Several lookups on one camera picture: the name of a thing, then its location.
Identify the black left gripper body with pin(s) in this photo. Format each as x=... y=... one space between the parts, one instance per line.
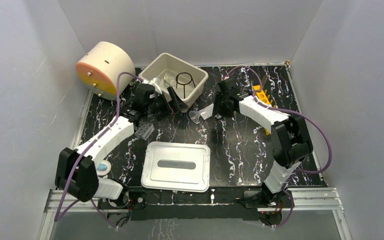
x=165 y=100

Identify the beige plastic bin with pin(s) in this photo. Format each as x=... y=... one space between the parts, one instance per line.
x=167 y=63

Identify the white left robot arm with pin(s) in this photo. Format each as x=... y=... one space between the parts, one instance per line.
x=76 y=172

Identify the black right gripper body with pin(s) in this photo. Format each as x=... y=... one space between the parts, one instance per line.
x=225 y=112

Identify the aluminium frame rail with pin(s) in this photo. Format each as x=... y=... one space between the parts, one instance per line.
x=305 y=198

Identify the white bin lid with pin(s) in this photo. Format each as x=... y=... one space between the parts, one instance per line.
x=176 y=167

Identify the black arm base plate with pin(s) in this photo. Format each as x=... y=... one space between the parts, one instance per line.
x=246 y=203

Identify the clear glass test tube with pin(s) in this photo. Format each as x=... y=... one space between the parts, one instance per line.
x=264 y=80

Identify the yellow test tube rack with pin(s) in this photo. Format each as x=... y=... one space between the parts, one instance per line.
x=263 y=96

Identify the beige cylindrical centrifuge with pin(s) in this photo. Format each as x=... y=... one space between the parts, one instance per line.
x=104 y=68

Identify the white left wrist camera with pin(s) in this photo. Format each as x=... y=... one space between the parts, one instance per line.
x=156 y=83

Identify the black wire tripod stand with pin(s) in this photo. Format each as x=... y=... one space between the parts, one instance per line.
x=185 y=82

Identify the clear plastic funnel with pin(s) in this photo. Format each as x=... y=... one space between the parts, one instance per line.
x=194 y=116

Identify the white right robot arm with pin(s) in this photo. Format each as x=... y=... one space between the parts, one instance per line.
x=291 y=142

